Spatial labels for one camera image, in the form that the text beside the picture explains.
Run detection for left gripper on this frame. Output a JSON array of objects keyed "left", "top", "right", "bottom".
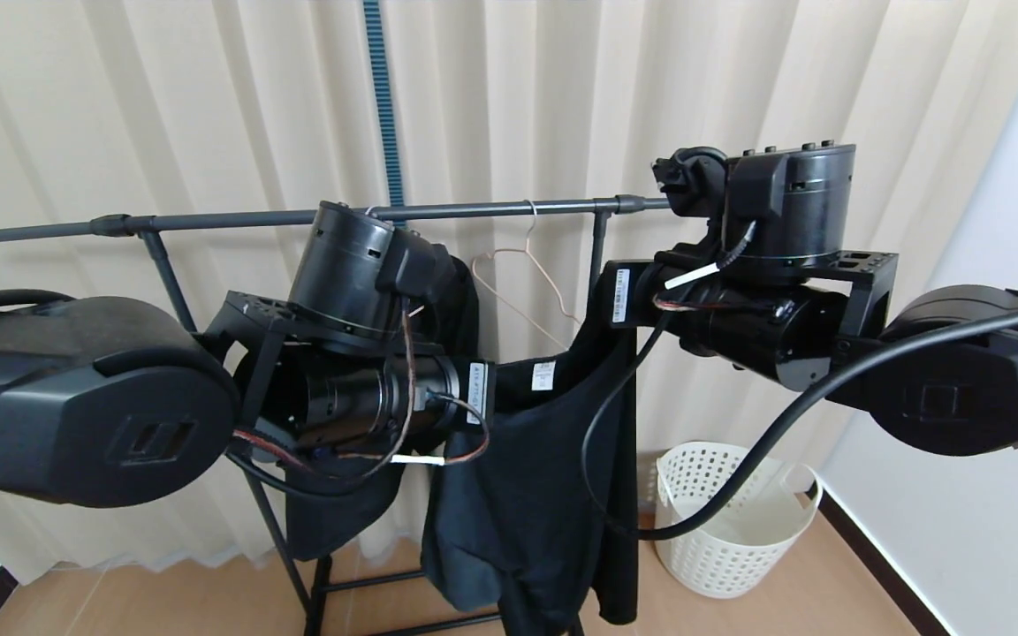
[{"left": 292, "top": 352, "right": 498, "bottom": 447}]

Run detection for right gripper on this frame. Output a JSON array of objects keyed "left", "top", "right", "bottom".
[{"left": 602, "top": 256, "right": 850, "bottom": 392}]

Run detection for black shorts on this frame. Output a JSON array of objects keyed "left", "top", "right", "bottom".
[{"left": 284, "top": 246, "right": 485, "bottom": 563}]

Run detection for black heap of clothes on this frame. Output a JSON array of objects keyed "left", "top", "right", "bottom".
[{"left": 421, "top": 265, "right": 644, "bottom": 636}]

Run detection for white laundry basket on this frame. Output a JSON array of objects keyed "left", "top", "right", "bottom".
[{"left": 654, "top": 441, "right": 824, "bottom": 601}]

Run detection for black clothes rack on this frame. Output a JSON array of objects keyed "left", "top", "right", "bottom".
[{"left": 0, "top": 194, "right": 673, "bottom": 636}]

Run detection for beige curtain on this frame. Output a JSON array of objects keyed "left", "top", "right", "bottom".
[
  {"left": 0, "top": 0, "right": 404, "bottom": 584},
  {"left": 381, "top": 0, "right": 1018, "bottom": 566}
]

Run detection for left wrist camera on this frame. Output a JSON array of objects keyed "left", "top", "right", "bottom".
[{"left": 375, "top": 228, "right": 466, "bottom": 310}]

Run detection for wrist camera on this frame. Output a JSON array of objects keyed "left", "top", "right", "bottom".
[
  {"left": 653, "top": 146, "right": 731, "bottom": 222},
  {"left": 375, "top": 228, "right": 466, "bottom": 310}
]

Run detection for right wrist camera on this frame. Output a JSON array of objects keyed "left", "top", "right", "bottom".
[{"left": 653, "top": 146, "right": 731, "bottom": 222}]

